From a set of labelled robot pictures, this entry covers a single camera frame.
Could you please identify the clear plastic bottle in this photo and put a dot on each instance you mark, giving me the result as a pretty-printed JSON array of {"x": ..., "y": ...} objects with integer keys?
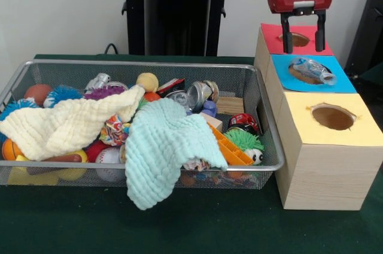
[{"x": 311, "y": 69}]

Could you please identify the mint waffle cloth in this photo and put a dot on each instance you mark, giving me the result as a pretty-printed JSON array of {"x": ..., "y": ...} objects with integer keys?
[{"x": 158, "y": 146}]

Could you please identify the wooden three-hole box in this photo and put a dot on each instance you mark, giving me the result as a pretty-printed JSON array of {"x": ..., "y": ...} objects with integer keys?
[{"x": 329, "y": 176}]

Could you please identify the black upright panel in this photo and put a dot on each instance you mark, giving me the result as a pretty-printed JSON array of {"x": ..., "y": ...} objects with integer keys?
[{"x": 368, "y": 26}]

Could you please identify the dark green table cloth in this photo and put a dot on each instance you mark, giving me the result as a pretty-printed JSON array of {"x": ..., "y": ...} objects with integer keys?
[
  {"x": 374, "y": 77},
  {"x": 179, "y": 224}
]

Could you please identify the green spiky toy with eyes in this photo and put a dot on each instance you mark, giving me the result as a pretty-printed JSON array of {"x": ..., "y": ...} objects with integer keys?
[{"x": 245, "y": 141}]

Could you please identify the plain wooden block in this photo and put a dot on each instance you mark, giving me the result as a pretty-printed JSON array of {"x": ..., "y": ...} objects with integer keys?
[{"x": 214, "y": 121}]

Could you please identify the orange plastic grid toy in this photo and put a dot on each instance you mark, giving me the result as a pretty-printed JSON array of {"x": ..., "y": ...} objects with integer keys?
[{"x": 232, "y": 150}]

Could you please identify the purple spiky ball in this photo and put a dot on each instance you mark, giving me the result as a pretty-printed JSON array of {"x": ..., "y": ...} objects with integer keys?
[{"x": 104, "y": 93}]

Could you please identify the white baseball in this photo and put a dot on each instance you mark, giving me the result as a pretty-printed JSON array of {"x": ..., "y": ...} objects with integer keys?
[{"x": 108, "y": 156}]

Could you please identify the blue spiky ball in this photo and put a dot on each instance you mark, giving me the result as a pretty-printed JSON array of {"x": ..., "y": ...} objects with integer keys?
[{"x": 64, "y": 93}]

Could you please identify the cream waffle cloth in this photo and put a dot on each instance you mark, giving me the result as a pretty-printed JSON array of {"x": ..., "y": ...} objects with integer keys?
[{"x": 60, "y": 125}]

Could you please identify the reddish brown ball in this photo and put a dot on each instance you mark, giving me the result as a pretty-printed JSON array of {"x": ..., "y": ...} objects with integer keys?
[{"x": 37, "y": 93}]

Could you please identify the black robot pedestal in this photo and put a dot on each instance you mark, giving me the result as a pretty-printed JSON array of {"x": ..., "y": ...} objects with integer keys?
[{"x": 173, "y": 11}]

